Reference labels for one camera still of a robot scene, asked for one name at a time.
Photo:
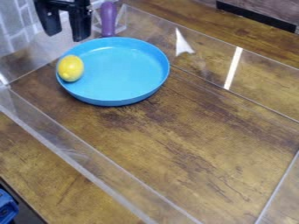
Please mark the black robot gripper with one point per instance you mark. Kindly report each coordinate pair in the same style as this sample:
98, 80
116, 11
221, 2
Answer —
80, 14

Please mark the clear acrylic enclosure wall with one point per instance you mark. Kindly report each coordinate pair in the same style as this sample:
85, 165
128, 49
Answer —
202, 154

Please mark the purple eggplant toy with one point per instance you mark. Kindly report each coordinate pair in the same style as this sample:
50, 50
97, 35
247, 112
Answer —
108, 14

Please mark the blue plastic object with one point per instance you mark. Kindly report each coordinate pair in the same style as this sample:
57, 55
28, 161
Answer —
8, 207

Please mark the yellow lemon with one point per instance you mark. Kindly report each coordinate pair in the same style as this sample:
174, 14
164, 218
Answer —
70, 68

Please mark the blue round plastic plate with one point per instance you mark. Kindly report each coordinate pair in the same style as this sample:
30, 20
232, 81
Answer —
124, 71

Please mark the dark baseboard strip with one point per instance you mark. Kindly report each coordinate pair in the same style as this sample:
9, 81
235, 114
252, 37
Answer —
255, 16

